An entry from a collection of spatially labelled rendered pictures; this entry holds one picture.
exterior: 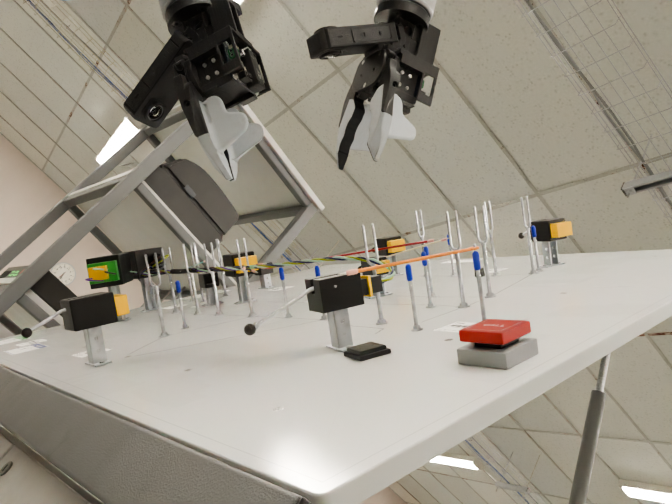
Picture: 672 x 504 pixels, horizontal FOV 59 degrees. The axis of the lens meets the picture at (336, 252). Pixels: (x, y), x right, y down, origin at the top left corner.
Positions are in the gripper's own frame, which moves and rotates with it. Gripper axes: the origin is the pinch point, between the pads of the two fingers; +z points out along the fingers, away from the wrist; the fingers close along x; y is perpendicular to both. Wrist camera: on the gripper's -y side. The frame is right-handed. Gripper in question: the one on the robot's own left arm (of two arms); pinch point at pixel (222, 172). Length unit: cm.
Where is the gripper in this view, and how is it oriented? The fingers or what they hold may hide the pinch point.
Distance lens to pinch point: 68.4
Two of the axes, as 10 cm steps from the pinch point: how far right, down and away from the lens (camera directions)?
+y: 8.9, -3.6, -2.9
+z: 2.9, 9.2, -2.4
